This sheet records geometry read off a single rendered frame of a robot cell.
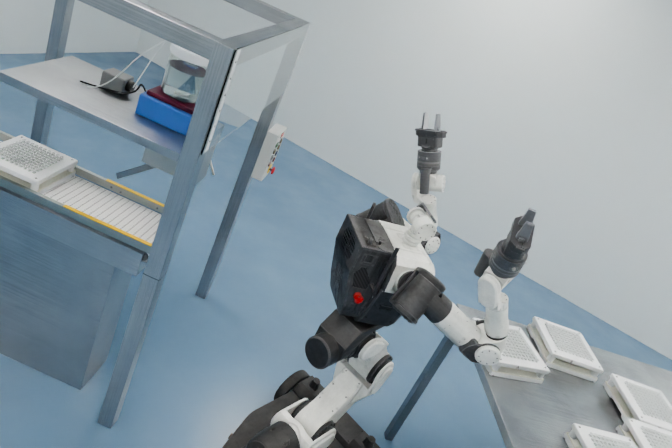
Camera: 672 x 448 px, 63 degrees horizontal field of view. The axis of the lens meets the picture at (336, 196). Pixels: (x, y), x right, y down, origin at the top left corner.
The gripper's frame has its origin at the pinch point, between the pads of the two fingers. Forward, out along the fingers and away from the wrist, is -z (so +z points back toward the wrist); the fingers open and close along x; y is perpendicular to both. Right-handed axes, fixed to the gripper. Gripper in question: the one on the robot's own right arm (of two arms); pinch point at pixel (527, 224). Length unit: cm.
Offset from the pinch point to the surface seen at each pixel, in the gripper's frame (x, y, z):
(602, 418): 18, 63, 94
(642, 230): 286, 140, 210
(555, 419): 4, 42, 86
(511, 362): 15, 22, 80
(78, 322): -32, -137, 100
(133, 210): 1, -131, 64
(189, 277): 47, -142, 169
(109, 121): -8, -126, 13
